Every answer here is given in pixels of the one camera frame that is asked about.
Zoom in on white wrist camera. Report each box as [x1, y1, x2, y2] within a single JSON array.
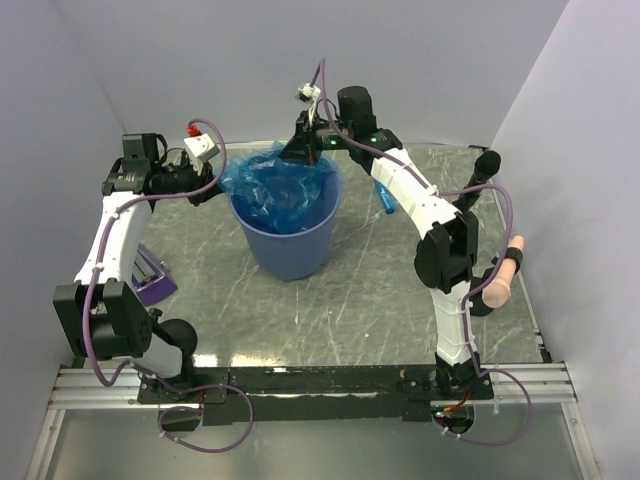
[[295, 83, 322, 123], [183, 125, 220, 172]]

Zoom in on blue plastic trash bin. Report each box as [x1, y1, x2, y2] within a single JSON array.
[[228, 176, 342, 282]]

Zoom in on black microphone on stand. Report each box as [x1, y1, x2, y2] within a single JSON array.
[[453, 150, 502, 213]]

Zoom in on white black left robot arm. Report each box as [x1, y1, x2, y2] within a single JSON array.
[[53, 124, 227, 402]]

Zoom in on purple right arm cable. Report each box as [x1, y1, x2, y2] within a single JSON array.
[[308, 58, 534, 447]]

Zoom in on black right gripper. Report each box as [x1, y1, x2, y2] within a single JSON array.
[[277, 109, 353, 166]]

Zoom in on blue plastic trash bag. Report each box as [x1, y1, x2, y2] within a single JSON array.
[[219, 141, 340, 234]]

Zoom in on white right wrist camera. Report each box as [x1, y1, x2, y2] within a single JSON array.
[[295, 83, 322, 123]]

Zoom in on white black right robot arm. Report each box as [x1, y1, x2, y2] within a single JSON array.
[[280, 83, 479, 399]]

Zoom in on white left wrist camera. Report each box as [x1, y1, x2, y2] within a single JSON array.
[[183, 125, 220, 172]]

